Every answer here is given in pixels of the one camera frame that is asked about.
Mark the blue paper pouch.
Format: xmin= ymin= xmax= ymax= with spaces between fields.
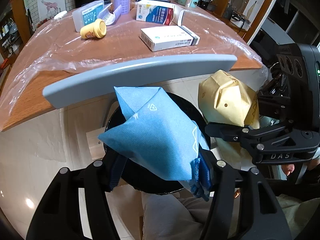
xmin=97 ymin=86 xmax=213 ymax=202

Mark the black coffee machine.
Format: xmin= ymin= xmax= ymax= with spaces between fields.
xmin=198 ymin=0 xmax=210 ymax=10

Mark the yellow paper pouch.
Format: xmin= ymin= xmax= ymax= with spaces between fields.
xmin=198 ymin=70 xmax=260 ymax=129

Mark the blue white medicine box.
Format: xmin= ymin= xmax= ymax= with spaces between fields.
xmin=136 ymin=0 xmax=185 ymax=25

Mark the translucent plastic box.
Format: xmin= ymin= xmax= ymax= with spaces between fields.
xmin=72 ymin=0 xmax=104 ymax=32

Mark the person right hand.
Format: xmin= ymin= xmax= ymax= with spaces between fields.
xmin=281 ymin=164 xmax=302 ymax=177

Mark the white oval mouse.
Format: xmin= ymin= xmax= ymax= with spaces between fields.
xmin=54 ymin=10 xmax=67 ymax=20

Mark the black trash bin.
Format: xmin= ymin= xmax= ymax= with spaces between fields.
xmin=102 ymin=92 xmax=213 ymax=197

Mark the clear plastic table cover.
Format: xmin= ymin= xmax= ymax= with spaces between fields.
xmin=1 ymin=8 xmax=262 ymax=130

